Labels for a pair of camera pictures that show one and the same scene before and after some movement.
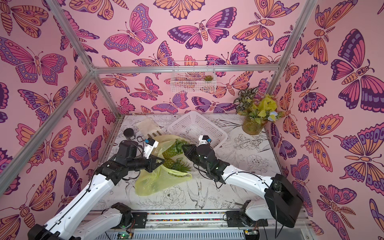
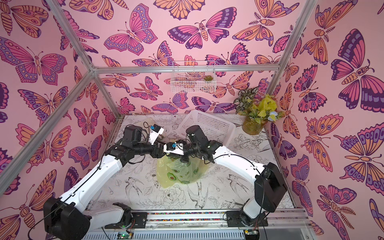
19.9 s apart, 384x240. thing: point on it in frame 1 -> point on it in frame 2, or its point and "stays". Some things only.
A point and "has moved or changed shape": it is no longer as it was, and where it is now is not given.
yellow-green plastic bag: (174, 169) has moved or changed shape
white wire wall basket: (193, 77) stays
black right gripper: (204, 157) -> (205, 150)
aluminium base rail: (205, 225) stays
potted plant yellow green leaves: (256, 110) stays
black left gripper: (152, 163) -> (159, 154)
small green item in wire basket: (208, 78) stays
